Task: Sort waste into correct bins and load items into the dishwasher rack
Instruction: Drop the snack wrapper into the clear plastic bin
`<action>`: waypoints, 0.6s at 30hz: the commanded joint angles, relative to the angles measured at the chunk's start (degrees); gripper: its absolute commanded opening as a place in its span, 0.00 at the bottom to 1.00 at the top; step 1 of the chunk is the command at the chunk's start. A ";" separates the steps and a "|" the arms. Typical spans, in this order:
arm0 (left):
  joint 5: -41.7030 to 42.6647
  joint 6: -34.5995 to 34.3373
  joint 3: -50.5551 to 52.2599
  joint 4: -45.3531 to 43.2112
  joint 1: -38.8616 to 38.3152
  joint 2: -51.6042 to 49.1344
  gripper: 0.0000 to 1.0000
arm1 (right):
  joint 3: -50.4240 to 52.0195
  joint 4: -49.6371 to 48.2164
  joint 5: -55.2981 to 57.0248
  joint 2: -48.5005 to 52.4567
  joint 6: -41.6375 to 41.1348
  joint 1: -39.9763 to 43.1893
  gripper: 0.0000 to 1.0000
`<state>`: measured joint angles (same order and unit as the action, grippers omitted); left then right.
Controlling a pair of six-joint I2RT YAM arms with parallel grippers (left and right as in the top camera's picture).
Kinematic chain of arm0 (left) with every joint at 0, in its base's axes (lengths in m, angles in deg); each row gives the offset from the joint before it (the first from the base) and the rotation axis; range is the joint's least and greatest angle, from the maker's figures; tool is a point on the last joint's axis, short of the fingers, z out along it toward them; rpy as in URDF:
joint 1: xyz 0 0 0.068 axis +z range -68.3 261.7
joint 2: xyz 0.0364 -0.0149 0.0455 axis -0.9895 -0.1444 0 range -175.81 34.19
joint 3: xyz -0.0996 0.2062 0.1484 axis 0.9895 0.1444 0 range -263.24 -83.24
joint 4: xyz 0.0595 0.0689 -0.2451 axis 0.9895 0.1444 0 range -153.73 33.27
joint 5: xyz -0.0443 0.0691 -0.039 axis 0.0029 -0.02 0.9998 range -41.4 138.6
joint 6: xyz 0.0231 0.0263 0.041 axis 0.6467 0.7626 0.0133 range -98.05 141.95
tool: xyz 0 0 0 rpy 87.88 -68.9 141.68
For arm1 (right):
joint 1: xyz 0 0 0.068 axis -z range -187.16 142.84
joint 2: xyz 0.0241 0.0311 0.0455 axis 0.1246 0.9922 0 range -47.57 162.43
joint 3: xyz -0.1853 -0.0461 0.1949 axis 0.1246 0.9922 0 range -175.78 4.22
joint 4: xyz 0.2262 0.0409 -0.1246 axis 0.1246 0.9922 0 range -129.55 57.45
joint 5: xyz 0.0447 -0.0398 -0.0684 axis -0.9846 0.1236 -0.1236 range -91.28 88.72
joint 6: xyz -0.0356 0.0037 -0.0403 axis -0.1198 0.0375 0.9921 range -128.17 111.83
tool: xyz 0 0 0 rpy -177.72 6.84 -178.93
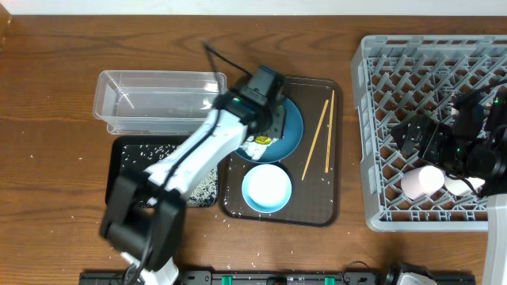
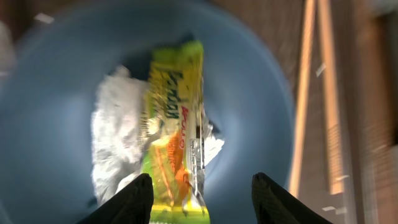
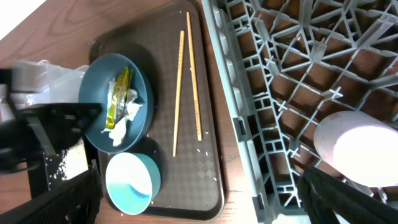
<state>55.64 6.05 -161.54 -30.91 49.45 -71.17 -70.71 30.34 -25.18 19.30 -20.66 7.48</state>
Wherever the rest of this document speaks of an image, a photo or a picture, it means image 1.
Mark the yellow snack wrapper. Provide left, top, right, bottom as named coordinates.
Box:
left=255, top=136, right=272, bottom=145

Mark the dark blue plate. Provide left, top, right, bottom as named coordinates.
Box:
left=235, top=99, right=304, bottom=164

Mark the white tissue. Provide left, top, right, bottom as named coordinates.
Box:
left=239, top=136, right=278, bottom=161

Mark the white green cup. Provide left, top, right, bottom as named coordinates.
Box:
left=444, top=177, right=485, bottom=196

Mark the pink cup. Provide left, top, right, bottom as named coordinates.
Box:
left=401, top=165, right=444, bottom=200

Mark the light blue bowl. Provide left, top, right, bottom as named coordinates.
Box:
left=241, top=164, right=292, bottom=214

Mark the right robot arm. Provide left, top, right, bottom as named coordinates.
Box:
left=391, top=80, right=506, bottom=284

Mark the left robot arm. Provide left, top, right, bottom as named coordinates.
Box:
left=100, top=65, right=286, bottom=284

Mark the grey dishwasher rack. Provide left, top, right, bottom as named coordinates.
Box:
left=351, top=35, right=506, bottom=232

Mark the black waste tray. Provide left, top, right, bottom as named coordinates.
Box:
left=105, top=135, right=219, bottom=203

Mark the wooden chopstick left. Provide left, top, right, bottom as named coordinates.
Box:
left=301, top=99, right=330, bottom=181

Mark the wooden chopstick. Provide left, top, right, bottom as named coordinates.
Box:
left=301, top=99, right=330, bottom=181
left=325, top=90, right=335, bottom=173

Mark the brown plastic tray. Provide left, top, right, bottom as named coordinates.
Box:
left=218, top=77, right=343, bottom=227

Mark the wooden chopstick right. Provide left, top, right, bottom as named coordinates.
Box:
left=325, top=90, right=335, bottom=173

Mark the clear plastic bin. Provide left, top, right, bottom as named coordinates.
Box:
left=93, top=70, right=227, bottom=135

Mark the pile of rice grains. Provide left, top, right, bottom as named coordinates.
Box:
left=119, top=144, right=219, bottom=207

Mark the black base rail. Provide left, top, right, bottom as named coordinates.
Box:
left=78, top=259, right=476, bottom=285

